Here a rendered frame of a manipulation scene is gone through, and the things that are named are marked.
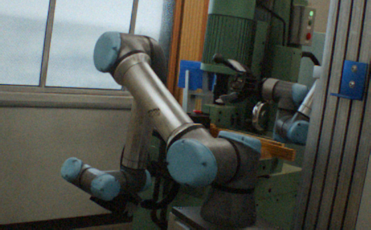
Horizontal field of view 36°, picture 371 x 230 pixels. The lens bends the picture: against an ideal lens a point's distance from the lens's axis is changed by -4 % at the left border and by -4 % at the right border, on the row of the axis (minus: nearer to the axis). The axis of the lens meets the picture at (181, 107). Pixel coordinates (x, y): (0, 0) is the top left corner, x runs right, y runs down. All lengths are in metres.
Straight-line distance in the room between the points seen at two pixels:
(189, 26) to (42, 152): 1.24
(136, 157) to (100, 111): 1.87
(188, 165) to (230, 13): 0.93
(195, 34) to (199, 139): 2.49
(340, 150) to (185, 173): 0.38
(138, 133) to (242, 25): 0.68
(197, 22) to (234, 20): 1.68
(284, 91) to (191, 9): 2.04
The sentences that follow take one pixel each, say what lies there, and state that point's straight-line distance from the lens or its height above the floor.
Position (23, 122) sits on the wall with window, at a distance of 3.34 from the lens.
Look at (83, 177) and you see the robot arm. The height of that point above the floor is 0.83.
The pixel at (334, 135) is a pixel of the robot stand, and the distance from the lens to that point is 1.44.
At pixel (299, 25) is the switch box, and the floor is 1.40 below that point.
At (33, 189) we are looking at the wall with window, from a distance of 3.49.
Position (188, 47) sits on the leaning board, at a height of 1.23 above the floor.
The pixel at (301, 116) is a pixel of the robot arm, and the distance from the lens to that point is 1.75.
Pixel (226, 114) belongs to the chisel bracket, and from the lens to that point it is 2.28.
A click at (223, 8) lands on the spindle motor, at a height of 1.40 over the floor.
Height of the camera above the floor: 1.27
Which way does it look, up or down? 6 degrees down
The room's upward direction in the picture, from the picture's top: 8 degrees clockwise
